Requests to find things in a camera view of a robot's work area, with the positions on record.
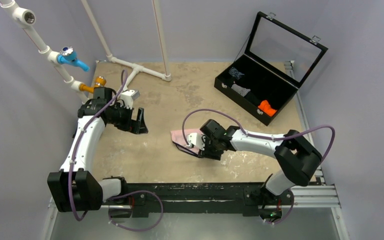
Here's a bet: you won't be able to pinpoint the black box with glass lid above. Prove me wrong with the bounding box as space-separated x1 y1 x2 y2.
214 11 328 126

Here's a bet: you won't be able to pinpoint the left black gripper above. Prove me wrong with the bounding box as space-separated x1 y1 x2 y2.
107 102 147 134

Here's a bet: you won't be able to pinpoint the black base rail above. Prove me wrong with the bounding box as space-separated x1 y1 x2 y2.
104 182 294 219

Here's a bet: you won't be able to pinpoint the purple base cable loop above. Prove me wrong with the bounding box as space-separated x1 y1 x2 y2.
108 192 164 233

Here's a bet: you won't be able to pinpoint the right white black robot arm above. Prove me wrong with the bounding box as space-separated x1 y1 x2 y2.
186 119 322 204

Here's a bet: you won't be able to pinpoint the white PVC pipe frame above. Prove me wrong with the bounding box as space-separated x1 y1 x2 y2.
0 0 172 103

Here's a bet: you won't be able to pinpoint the aluminium frame rails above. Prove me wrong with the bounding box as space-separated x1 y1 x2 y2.
48 71 341 226

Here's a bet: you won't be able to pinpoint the pink underwear navy trim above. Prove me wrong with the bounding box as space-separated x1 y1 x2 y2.
170 129 202 158

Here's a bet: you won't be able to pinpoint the grey striped rolled sock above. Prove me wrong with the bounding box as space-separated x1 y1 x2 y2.
231 83 251 97

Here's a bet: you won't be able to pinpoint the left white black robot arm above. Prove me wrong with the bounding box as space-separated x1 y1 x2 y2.
47 87 148 213

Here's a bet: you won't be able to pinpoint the orange faucet tap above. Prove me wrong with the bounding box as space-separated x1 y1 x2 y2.
78 76 107 94

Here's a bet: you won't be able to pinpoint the blue faucet tap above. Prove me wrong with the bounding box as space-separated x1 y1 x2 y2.
56 46 90 72

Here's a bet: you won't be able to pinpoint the orange rolled cloth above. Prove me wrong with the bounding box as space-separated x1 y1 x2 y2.
258 100 278 117

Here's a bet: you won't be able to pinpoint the dark patterned rolled sock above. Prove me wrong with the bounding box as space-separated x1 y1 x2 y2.
228 67 245 80

